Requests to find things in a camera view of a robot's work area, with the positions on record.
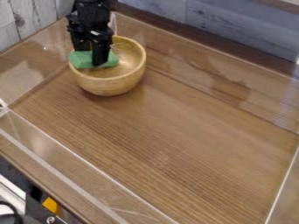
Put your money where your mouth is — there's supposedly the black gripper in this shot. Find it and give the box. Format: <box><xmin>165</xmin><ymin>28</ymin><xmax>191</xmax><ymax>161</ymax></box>
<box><xmin>67</xmin><ymin>0</ymin><xmax>114</xmax><ymax>67</ymax></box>

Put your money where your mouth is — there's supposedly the green rectangular block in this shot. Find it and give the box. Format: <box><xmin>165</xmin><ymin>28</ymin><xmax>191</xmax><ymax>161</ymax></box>
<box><xmin>69</xmin><ymin>50</ymin><xmax>119</xmax><ymax>69</ymax></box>

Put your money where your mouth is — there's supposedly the brown wooden bowl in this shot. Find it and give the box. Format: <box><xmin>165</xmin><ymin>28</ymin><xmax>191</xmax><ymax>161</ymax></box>
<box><xmin>70</xmin><ymin>36</ymin><xmax>147</xmax><ymax>96</ymax></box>

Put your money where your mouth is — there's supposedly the yellow label tag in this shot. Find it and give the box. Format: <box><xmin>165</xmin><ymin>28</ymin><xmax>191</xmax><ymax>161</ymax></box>
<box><xmin>42</xmin><ymin>197</ymin><xmax>59</xmax><ymax>214</ymax></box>

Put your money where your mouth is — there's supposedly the clear acrylic corner bracket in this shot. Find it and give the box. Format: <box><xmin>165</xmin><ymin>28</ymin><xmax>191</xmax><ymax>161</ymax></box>
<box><xmin>109</xmin><ymin>12</ymin><xmax>118</xmax><ymax>36</ymax></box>

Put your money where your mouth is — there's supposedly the clear acrylic front wall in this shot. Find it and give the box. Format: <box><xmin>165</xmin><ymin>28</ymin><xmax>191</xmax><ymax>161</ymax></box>
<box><xmin>0</xmin><ymin>99</ymin><xmax>179</xmax><ymax>224</ymax></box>

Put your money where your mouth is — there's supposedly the black cable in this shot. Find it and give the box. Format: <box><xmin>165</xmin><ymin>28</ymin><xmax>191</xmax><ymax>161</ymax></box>
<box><xmin>0</xmin><ymin>199</ymin><xmax>23</xmax><ymax>224</ymax></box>

